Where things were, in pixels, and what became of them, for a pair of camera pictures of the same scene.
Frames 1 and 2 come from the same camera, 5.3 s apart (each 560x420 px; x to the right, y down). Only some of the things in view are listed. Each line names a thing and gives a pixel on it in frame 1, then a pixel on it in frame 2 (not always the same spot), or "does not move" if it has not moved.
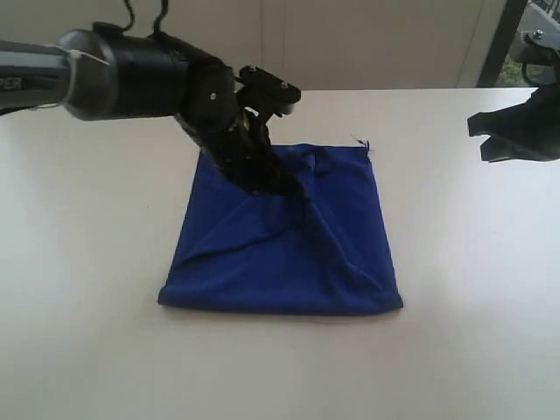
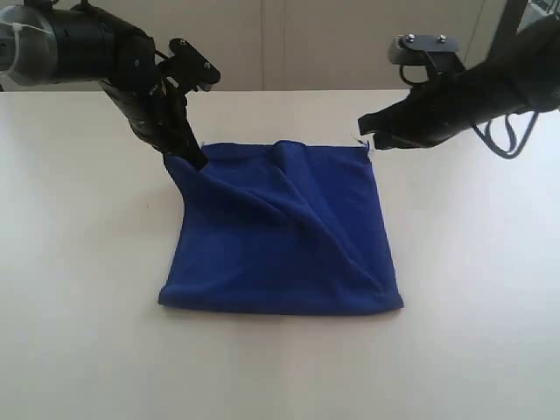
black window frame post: x=513 y=15 does not move
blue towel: x=244 y=251 does not move
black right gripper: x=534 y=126 -> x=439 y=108
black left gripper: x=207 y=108 -> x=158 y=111
